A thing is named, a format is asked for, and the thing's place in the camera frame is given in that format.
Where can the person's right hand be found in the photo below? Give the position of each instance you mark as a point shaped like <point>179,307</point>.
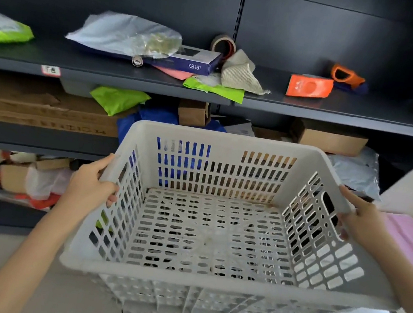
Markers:
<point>366,219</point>

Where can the person's left hand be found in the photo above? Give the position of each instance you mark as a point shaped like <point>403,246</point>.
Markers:
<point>88,187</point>

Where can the person's left thumb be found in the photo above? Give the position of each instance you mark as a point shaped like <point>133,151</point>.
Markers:
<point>105,164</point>

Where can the person's right thumb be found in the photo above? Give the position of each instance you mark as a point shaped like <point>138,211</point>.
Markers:
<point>348,197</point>

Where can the white plastic laundry basket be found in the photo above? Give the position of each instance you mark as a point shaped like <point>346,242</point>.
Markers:
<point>219,235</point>

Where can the person's left forearm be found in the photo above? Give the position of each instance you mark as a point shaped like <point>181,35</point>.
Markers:
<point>17,259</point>

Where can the person's right forearm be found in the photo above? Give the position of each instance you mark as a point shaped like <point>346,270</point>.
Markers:
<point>405,269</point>

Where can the silver grey mailer bag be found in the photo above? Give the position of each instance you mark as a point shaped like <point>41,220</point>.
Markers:
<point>358,172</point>

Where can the blue fabric bag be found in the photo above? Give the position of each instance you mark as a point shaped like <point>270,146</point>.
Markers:
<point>146,124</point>

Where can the wide brown cardboard box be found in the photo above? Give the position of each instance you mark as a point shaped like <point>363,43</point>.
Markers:
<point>330,139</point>

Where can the green padded mailer bag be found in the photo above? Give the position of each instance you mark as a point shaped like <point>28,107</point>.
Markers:
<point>117,99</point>

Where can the pink cloth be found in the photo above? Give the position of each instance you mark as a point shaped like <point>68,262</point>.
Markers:
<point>412,240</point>

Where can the pile of mixed parcels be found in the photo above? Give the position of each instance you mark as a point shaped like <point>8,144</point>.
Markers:
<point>23,177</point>

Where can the long flat cardboard box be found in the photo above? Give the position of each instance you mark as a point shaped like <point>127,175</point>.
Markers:
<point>36,107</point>

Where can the small brown cardboard box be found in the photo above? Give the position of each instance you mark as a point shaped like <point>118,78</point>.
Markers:
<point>193,113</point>

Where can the round silver badge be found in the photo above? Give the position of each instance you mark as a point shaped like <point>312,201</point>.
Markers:
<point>137,61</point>

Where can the white shelf label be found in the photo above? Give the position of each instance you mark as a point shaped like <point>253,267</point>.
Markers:
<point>50,70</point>

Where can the pink flat packet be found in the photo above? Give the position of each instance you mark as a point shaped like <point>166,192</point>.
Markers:
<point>170,72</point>

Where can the orange pouch packet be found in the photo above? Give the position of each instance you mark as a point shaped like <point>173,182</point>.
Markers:
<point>309,86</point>

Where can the orange and blue tool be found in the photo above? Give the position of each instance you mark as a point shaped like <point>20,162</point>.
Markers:
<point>347,78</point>

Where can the grey plastic mailer bag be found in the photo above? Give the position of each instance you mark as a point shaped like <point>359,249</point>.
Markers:
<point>125,35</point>

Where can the dark blue flat box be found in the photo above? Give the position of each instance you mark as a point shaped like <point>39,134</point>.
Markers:
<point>190,60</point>

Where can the green flat mailer bag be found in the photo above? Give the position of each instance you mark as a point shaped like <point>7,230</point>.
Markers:
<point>215,87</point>

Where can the beige woven cloth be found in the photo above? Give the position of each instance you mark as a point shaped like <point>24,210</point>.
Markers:
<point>241,72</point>

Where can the brown packing tape roll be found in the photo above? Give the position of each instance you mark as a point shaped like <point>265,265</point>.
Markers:
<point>223,46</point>

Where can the green and white mailer bag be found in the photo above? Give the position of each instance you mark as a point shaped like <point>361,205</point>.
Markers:
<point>2,30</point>

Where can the dark metal shelving unit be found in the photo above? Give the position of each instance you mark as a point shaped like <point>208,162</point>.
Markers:
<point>281,32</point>

